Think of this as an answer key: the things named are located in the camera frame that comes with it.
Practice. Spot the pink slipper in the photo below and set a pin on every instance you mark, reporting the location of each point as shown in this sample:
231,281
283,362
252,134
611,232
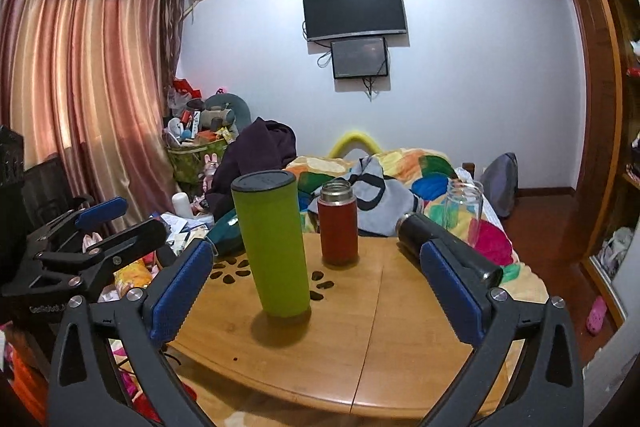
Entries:
596,314

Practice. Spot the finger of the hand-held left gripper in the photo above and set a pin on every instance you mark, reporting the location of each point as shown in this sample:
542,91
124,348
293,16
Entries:
102,212
131,239

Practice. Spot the wooden wardrobe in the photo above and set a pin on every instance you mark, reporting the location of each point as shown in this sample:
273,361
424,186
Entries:
600,132

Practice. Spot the grey plush toy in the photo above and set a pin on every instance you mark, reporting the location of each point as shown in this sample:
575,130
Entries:
225,107

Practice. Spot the green tumbler cup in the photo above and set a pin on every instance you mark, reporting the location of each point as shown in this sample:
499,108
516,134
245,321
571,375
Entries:
272,247

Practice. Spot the dark purple garment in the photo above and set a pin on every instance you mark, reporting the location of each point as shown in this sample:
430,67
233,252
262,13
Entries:
255,147

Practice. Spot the pink curtain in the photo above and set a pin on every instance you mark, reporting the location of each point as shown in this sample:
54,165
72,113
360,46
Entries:
80,72

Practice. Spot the pink rabbit toy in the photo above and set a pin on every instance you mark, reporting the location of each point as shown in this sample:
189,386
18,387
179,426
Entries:
210,167

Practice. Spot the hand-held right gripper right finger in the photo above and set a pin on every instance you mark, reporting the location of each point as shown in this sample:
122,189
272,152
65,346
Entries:
456,294

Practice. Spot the grey garment with black print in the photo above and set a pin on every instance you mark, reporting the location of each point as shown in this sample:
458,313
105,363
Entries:
385,207

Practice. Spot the clear glass cup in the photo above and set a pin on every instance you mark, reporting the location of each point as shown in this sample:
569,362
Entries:
469,207

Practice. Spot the green storage basket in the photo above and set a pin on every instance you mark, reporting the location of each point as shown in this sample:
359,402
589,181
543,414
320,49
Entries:
187,164

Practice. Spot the patterned side curtain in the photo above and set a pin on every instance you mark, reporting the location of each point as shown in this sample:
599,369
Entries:
172,32

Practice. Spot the pile of papers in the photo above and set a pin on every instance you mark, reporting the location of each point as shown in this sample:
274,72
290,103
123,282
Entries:
182,229

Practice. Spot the white plastic bottle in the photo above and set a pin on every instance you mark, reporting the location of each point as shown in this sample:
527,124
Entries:
182,206

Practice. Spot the red plastic bag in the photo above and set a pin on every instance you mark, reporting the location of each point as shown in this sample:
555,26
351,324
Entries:
185,89

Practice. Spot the black mesh chair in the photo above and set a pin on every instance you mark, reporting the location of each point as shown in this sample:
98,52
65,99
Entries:
47,187

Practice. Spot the black thermos cup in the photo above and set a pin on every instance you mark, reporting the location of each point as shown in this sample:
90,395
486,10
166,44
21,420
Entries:
415,227

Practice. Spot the black wall television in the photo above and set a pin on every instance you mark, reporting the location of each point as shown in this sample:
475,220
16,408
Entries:
354,9

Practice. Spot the teal bag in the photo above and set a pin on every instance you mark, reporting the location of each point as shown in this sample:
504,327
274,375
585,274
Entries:
227,234

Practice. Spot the yellow foam tube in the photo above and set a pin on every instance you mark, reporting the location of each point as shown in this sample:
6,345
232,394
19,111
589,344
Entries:
352,138

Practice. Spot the colourful patchwork quilt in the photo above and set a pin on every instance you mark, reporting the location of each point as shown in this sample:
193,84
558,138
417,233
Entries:
492,247

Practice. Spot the red thermos cup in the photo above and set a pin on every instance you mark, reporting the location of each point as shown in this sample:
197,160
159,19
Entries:
339,227

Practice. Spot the small black wall monitor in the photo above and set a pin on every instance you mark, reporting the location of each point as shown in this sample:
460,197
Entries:
360,57

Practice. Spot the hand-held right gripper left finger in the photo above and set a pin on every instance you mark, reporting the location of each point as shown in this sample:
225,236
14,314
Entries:
179,294

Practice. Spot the grey backpack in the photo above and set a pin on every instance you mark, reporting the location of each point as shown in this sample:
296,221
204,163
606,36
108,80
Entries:
502,184

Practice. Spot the black crate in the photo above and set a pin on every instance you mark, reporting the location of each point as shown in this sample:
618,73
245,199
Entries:
10,157

